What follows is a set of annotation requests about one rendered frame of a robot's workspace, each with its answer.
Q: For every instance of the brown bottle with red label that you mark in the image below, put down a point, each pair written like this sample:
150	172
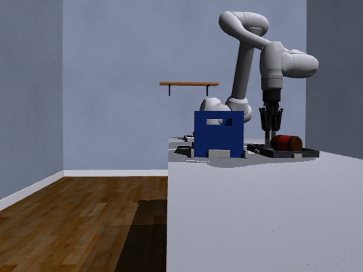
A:
286	143

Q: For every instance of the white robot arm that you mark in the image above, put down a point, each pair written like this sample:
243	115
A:
275	61

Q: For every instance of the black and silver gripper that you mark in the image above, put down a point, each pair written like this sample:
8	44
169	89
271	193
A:
271	114

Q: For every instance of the blue divided crate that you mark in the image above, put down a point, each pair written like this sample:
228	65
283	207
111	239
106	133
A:
229	136

